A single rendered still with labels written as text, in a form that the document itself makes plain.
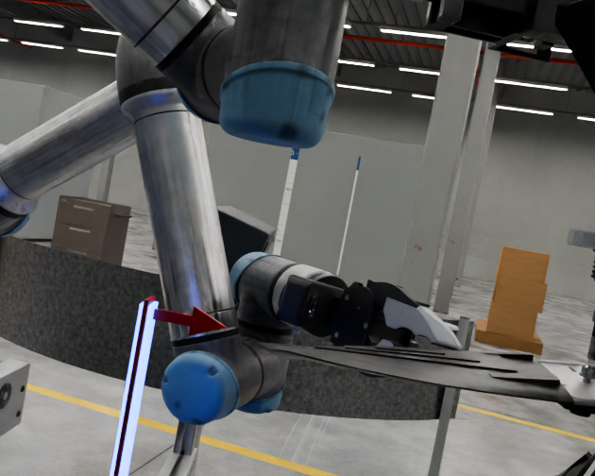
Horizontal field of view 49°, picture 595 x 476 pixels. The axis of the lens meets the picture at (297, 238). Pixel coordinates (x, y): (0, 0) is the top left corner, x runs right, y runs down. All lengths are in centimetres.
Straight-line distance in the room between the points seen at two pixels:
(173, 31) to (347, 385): 202
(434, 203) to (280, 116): 438
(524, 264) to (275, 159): 348
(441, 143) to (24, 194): 403
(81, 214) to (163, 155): 666
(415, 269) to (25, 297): 289
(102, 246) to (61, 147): 629
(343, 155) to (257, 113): 625
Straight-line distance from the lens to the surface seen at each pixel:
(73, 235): 742
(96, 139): 94
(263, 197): 686
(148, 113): 74
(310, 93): 44
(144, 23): 55
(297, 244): 674
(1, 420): 99
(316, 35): 44
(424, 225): 479
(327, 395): 244
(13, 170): 101
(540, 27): 50
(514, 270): 856
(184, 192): 71
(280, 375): 83
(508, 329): 864
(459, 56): 494
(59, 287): 261
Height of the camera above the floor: 129
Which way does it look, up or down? 3 degrees down
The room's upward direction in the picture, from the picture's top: 11 degrees clockwise
